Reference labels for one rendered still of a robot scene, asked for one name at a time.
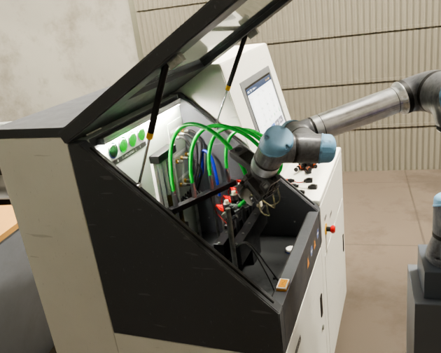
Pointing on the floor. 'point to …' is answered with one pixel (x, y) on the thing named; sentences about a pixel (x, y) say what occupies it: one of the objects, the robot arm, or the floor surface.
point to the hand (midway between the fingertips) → (244, 192)
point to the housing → (56, 226)
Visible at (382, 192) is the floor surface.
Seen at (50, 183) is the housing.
